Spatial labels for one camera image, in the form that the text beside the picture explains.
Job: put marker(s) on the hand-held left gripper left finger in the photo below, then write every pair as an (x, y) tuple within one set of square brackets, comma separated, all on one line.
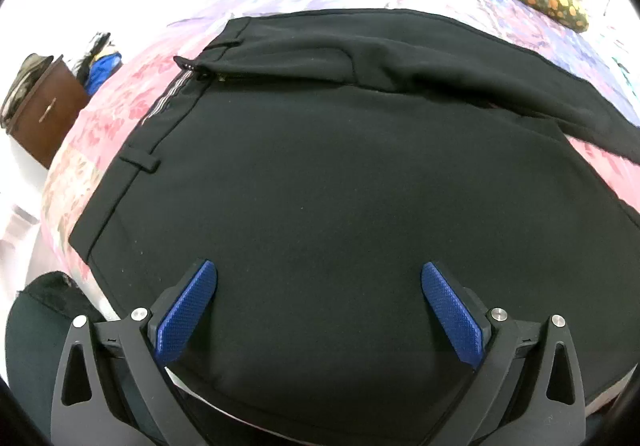
[(187, 311)]

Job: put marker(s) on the floral satin bedsheet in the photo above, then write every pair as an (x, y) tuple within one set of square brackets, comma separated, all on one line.
[(112, 96)]

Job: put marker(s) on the camouflage cloth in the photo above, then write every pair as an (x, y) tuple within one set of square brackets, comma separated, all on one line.
[(25, 76)]

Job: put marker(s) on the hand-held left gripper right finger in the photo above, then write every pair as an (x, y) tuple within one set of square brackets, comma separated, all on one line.
[(450, 311)]

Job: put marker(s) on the brown wooden cabinet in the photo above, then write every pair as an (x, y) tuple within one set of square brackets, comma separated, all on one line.
[(45, 116)]

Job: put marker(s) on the person's dark clothing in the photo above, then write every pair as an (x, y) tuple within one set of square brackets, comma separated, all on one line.
[(35, 336)]

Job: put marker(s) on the black pants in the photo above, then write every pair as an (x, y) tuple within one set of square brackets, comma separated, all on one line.
[(325, 176)]

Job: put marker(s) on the pile of colourful clothes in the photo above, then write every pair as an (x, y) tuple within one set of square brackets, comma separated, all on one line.
[(100, 71)]

